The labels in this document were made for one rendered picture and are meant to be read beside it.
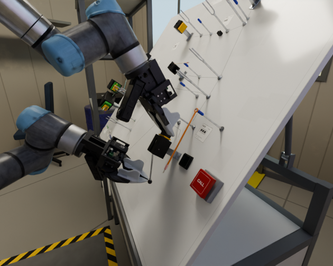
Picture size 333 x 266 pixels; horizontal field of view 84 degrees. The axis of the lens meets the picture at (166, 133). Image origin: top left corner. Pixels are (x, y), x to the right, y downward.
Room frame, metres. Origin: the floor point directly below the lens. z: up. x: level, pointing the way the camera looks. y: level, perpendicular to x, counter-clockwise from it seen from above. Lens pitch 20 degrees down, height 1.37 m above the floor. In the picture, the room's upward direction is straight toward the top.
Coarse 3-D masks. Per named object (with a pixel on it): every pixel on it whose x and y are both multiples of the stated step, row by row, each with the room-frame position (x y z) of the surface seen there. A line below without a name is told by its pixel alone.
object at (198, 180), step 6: (198, 174) 0.38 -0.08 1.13; (204, 174) 0.37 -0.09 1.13; (192, 180) 0.38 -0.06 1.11; (198, 180) 0.37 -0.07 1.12; (204, 180) 0.36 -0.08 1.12; (210, 180) 0.34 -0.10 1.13; (192, 186) 0.37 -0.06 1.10; (198, 186) 0.35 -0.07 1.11; (204, 186) 0.34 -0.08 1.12; (210, 186) 0.34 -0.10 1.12; (198, 192) 0.34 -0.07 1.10; (204, 192) 0.33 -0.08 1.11; (204, 198) 0.33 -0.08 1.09
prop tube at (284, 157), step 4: (292, 116) 0.62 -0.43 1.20; (292, 120) 0.62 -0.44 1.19; (288, 124) 0.62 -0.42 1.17; (288, 128) 0.62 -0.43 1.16; (288, 132) 0.62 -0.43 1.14; (288, 136) 0.62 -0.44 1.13; (288, 140) 0.63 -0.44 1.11; (284, 144) 0.64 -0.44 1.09; (288, 144) 0.63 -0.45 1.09; (284, 148) 0.64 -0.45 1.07; (288, 148) 0.63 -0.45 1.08; (284, 152) 0.64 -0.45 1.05; (288, 152) 0.63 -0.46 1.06; (284, 156) 0.64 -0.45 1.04; (288, 156) 0.63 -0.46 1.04
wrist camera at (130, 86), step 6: (132, 84) 0.49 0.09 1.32; (138, 84) 0.48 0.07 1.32; (126, 90) 0.50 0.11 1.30; (132, 90) 0.47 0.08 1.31; (138, 90) 0.48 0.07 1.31; (126, 96) 0.48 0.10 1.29; (132, 96) 0.47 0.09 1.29; (138, 96) 0.48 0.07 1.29; (126, 102) 0.46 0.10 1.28; (132, 102) 0.47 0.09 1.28; (120, 108) 0.48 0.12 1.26; (126, 108) 0.46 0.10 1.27; (132, 108) 0.47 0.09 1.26; (120, 114) 0.46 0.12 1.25; (126, 114) 0.46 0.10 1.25; (126, 120) 0.46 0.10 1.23
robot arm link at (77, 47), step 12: (84, 24) 0.43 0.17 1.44; (60, 36) 0.39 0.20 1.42; (72, 36) 0.40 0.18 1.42; (84, 36) 0.41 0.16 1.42; (96, 36) 0.42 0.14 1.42; (48, 48) 0.38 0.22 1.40; (60, 48) 0.38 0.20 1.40; (72, 48) 0.39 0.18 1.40; (84, 48) 0.40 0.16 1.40; (96, 48) 0.42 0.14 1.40; (108, 48) 0.45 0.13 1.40; (48, 60) 0.42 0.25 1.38; (60, 60) 0.38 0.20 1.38; (72, 60) 0.39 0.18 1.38; (84, 60) 0.40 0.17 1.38; (96, 60) 0.44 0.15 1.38; (60, 72) 0.40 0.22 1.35; (72, 72) 0.40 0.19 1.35
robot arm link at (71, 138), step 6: (72, 126) 0.46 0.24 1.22; (66, 132) 0.44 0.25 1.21; (72, 132) 0.44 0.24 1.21; (78, 132) 0.45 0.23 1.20; (84, 132) 0.46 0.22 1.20; (66, 138) 0.43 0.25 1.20; (72, 138) 0.43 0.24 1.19; (78, 138) 0.44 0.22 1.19; (60, 144) 0.43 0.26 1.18; (66, 144) 0.43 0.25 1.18; (72, 144) 0.43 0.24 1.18; (78, 144) 0.44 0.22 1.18; (66, 150) 0.43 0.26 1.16; (72, 150) 0.43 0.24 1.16
